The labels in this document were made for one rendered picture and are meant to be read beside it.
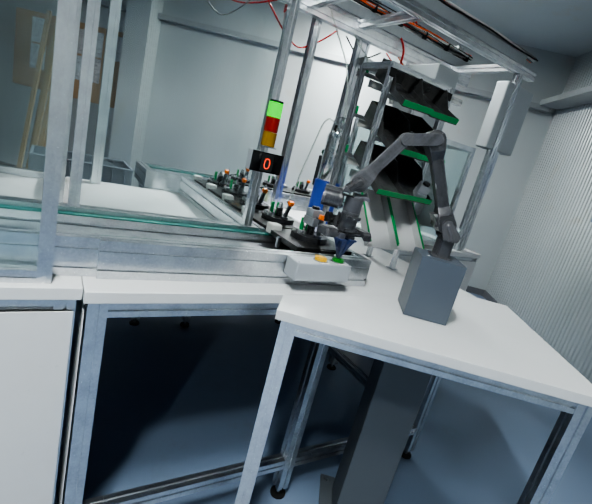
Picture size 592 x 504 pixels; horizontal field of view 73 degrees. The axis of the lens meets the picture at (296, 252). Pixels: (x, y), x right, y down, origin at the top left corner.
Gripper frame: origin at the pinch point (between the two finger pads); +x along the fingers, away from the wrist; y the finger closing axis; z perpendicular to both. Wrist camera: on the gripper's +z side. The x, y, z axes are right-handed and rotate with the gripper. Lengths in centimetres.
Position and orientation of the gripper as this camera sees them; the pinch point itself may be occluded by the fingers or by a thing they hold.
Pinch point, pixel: (340, 247)
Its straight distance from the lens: 131.6
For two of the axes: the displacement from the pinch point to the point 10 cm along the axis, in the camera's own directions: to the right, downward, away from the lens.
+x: -2.5, 9.4, 2.5
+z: -4.9, -3.4, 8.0
